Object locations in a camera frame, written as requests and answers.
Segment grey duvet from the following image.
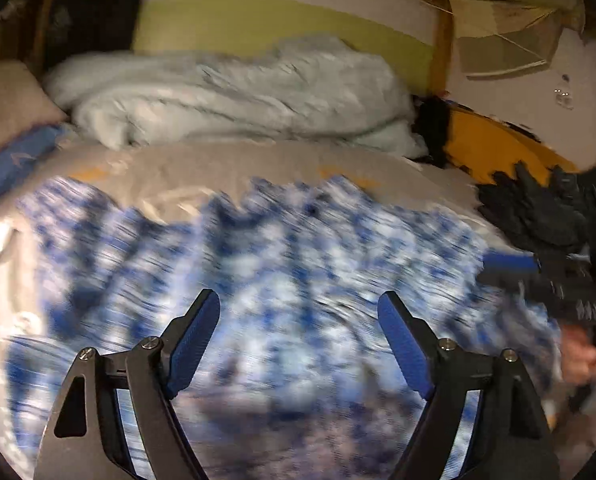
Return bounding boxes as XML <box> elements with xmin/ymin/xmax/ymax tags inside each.
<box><xmin>43</xmin><ymin>35</ymin><xmax>429</xmax><ymax>153</ymax></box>

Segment blue pillow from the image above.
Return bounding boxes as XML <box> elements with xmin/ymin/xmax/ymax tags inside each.
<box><xmin>0</xmin><ymin>122</ymin><xmax>66</xmax><ymax>211</ymax></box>

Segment person's right hand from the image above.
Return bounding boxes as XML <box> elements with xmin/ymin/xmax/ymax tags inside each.
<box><xmin>560</xmin><ymin>325</ymin><xmax>596</xmax><ymax>386</ymax></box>

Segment grey printed bed sheet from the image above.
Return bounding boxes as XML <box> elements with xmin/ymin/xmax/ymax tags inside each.
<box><xmin>0</xmin><ymin>137</ymin><xmax>553</xmax><ymax>480</ymax></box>

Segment wooden bed frame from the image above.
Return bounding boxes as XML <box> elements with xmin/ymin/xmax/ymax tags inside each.
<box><xmin>18</xmin><ymin>0</ymin><xmax>456</xmax><ymax>98</ymax></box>

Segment orange bed rail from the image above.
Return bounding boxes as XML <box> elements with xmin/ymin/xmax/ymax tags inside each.
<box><xmin>443</xmin><ymin>105</ymin><xmax>578</xmax><ymax>181</ymax></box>

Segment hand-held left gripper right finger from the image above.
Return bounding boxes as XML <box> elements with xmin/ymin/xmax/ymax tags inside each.
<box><xmin>377</xmin><ymin>290</ymin><xmax>561</xmax><ymax>480</ymax></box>

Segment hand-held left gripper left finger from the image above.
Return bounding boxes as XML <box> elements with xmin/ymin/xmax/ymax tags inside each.
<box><xmin>33</xmin><ymin>288</ymin><xmax>222</xmax><ymax>480</ymax></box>

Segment pale canopy cloth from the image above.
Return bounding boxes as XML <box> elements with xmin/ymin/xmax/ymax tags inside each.
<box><xmin>450</xmin><ymin>0</ymin><xmax>563</xmax><ymax>78</ymax></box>

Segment beige pillow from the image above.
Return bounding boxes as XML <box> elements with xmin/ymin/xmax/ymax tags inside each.
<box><xmin>0</xmin><ymin>57</ymin><xmax>69</xmax><ymax>161</ymax></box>

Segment pile of dark clothes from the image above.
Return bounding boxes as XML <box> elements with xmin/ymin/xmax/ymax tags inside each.
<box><xmin>478</xmin><ymin>160</ymin><xmax>596</xmax><ymax>261</ymax></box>

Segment black bag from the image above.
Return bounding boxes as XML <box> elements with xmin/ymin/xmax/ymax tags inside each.
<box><xmin>413</xmin><ymin>95</ymin><xmax>453</xmax><ymax>168</ymax></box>

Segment blue plaid shirt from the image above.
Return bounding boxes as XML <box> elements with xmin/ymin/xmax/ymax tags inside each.
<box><xmin>5</xmin><ymin>175</ymin><xmax>563</xmax><ymax>480</ymax></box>

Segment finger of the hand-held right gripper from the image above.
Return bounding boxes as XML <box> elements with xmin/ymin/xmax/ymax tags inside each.
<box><xmin>478</xmin><ymin>270</ymin><xmax>529</xmax><ymax>295</ymax></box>
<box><xmin>482</xmin><ymin>254</ymin><xmax>539</xmax><ymax>274</ymax></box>

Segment black printed cloth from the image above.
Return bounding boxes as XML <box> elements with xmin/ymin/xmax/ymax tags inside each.
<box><xmin>43</xmin><ymin>0</ymin><xmax>149</xmax><ymax>68</ymax></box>

